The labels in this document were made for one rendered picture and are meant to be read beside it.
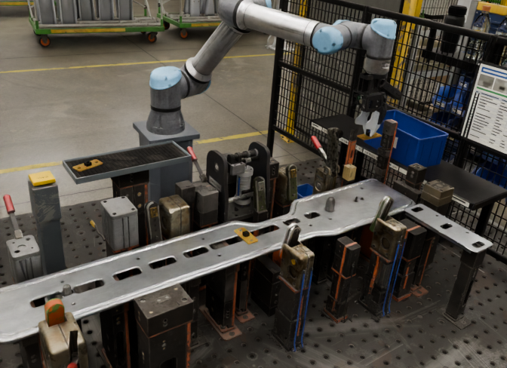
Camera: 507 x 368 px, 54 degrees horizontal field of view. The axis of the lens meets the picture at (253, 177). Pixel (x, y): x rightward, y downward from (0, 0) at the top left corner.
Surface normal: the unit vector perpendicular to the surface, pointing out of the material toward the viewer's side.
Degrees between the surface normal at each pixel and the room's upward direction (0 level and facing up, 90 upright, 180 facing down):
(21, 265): 90
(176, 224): 90
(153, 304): 0
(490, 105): 90
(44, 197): 90
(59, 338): 0
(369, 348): 0
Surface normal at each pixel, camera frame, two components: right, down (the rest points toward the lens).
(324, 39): -0.58, 0.33
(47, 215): 0.56, 0.41
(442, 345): 0.07, -0.89
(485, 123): -0.82, 0.21
